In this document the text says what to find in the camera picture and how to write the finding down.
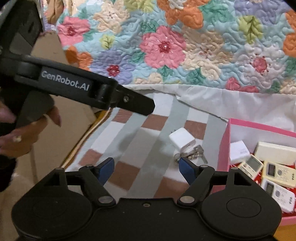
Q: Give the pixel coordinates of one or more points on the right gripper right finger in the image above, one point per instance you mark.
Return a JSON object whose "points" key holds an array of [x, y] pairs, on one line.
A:
{"points": [[198, 178]]}

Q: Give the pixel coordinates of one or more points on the cream remote face down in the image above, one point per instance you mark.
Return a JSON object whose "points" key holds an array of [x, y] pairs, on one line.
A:
{"points": [[251, 167]]}

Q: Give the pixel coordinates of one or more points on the pink storage box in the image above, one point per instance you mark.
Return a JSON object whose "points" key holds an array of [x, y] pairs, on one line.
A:
{"points": [[252, 133]]}

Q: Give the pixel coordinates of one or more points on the silver key bunch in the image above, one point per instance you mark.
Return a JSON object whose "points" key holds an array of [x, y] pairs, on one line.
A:
{"points": [[196, 152]]}

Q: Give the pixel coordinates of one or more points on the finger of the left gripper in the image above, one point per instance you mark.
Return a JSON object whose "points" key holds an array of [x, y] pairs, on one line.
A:
{"points": [[130, 100]]}

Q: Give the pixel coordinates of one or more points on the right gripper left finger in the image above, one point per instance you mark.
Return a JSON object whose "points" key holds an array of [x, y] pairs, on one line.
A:
{"points": [[93, 180]]}

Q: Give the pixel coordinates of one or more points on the white remote face down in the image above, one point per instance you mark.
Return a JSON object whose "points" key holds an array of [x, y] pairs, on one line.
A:
{"points": [[285, 198]]}

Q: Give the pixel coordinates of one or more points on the cream remote back side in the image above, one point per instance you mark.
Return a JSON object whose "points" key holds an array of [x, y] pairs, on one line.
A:
{"points": [[275, 153]]}

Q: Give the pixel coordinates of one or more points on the checkered mat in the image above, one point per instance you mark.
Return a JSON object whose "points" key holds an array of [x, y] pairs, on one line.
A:
{"points": [[145, 165]]}

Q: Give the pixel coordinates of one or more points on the large white charger cube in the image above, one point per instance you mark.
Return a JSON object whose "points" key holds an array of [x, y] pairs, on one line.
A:
{"points": [[238, 152]]}

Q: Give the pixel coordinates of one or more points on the cream TCL remote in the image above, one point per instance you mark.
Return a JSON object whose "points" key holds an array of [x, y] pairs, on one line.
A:
{"points": [[279, 174]]}

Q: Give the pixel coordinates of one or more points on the floral quilt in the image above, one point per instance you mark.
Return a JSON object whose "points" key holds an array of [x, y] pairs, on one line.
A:
{"points": [[234, 59]]}

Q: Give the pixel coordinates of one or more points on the left hand with ring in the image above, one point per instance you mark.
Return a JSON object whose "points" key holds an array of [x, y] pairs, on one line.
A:
{"points": [[20, 141]]}

